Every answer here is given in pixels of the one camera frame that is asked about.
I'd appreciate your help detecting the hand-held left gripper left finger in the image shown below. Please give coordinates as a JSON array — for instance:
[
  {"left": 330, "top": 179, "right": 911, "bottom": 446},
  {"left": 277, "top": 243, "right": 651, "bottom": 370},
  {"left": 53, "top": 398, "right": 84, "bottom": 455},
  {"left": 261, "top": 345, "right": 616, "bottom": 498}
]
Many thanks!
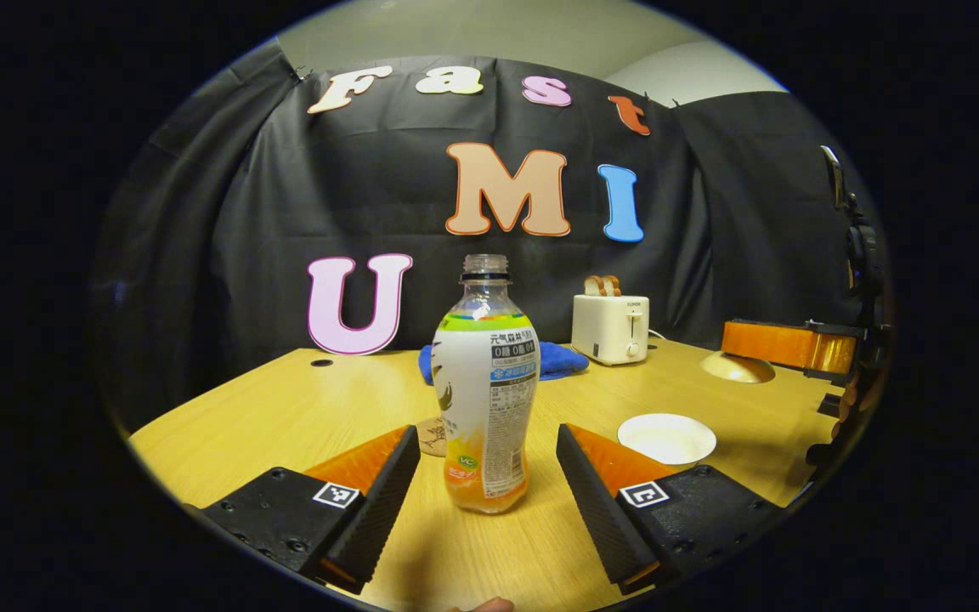
[{"left": 199, "top": 425, "right": 422, "bottom": 596}]

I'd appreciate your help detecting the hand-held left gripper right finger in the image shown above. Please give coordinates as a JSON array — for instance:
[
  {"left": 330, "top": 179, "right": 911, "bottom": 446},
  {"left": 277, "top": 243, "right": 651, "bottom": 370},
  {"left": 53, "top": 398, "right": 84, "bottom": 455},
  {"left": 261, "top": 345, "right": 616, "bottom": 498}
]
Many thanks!
[{"left": 554, "top": 423, "right": 789, "bottom": 596}]

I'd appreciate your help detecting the round cork coaster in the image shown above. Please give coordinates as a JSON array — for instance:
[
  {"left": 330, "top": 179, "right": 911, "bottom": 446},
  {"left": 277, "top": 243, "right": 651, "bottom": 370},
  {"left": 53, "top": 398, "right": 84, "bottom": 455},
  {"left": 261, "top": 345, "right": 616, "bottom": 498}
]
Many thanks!
[{"left": 416, "top": 415, "right": 450, "bottom": 458}]

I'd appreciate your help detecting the cream ceramic teacup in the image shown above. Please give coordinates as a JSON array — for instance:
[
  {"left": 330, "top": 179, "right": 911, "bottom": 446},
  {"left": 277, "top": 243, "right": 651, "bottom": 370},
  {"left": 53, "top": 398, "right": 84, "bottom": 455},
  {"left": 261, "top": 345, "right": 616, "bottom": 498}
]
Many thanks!
[{"left": 617, "top": 413, "right": 718, "bottom": 467}]

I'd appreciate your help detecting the clear labelled water bottle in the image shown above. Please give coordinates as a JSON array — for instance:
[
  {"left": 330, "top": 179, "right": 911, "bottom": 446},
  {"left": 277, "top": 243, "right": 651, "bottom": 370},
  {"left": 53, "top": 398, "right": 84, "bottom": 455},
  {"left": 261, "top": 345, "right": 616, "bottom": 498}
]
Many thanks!
[{"left": 431, "top": 253, "right": 541, "bottom": 516}]

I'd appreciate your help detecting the blue towel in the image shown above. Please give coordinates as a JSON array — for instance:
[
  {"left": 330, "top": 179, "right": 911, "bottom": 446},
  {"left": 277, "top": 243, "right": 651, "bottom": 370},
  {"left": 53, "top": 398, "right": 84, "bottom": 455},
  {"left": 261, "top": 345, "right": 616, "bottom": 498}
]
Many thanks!
[{"left": 418, "top": 342, "right": 591, "bottom": 385}]

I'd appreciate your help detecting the cream toaster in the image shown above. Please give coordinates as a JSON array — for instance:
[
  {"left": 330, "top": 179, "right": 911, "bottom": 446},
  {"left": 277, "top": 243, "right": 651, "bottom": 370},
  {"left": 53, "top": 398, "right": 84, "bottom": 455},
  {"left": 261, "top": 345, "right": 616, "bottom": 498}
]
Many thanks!
[{"left": 572, "top": 293, "right": 651, "bottom": 366}]

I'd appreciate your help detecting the black backdrop cloth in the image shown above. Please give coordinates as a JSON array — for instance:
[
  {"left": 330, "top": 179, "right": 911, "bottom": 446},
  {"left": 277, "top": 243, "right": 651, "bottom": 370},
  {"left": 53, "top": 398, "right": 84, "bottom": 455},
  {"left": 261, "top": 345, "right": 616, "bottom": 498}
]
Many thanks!
[{"left": 92, "top": 38, "right": 881, "bottom": 434}]

